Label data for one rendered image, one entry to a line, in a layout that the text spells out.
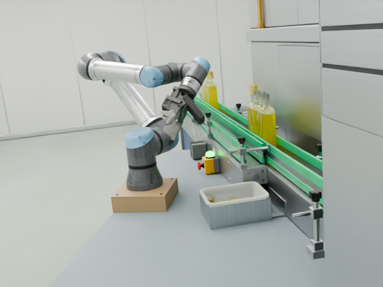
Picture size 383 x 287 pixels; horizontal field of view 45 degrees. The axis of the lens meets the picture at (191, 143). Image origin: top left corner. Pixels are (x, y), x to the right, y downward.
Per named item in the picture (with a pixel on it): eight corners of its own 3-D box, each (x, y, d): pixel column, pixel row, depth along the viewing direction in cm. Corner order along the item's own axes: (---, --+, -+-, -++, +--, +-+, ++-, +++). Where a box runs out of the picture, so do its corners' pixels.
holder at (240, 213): (286, 217, 161) (285, 196, 159) (210, 229, 157) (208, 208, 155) (270, 200, 178) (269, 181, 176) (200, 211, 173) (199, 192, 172)
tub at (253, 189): (272, 218, 160) (271, 195, 158) (210, 228, 157) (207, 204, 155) (256, 201, 177) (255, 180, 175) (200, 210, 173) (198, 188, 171)
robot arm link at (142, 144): (121, 164, 186) (117, 132, 183) (142, 156, 196) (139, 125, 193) (143, 167, 179) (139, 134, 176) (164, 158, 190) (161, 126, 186)
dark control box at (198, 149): (208, 158, 243) (206, 143, 241) (193, 160, 242) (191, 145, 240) (204, 155, 251) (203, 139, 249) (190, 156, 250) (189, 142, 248)
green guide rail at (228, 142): (247, 165, 179) (245, 146, 177) (244, 165, 179) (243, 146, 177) (179, 104, 347) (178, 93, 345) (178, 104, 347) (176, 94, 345)
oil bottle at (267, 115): (277, 157, 188) (275, 106, 183) (264, 159, 187) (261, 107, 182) (273, 154, 193) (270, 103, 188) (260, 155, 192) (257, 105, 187)
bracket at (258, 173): (268, 183, 177) (267, 166, 176) (244, 187, 176) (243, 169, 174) (265, 181, 181) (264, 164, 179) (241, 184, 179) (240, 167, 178)
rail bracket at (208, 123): (213, 138, 232) (211, 113, 229) (199, 140, 231) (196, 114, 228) (211, 136, 236) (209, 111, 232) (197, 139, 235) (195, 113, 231)
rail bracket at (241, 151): (271, 165, 176) (269, 134, 173) (229, 172, 173) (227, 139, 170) (269, 163, 179) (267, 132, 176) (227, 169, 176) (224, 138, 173)
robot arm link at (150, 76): (63, 54, 191) (154, 63, 165) (82, 52, 200) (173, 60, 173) (65, 81, 194) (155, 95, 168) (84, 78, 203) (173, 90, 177)
